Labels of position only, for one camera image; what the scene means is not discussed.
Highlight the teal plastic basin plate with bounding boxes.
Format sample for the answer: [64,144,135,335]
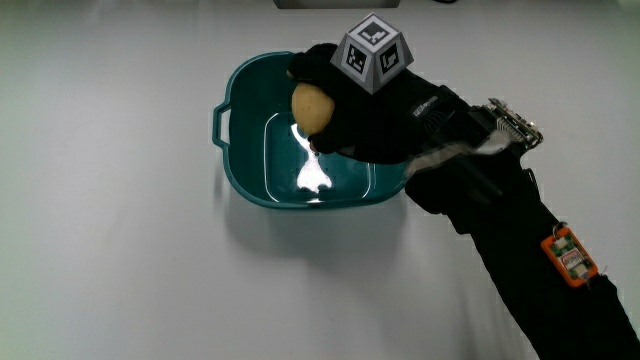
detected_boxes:
[212,50,409,210]

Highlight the person's right forearm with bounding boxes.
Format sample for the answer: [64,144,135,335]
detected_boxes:
[403,141,640,360]

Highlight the wrist circuit board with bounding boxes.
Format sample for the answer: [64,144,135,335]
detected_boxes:
[469,97,545,153]

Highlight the yellow potato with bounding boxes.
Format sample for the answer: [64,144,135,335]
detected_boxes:
[291,82,337,137]

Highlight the orange sensor module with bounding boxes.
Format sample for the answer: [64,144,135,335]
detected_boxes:
[539,222,600,289]

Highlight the person's right hand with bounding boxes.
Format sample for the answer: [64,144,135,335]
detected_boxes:
[287,12,490,166]

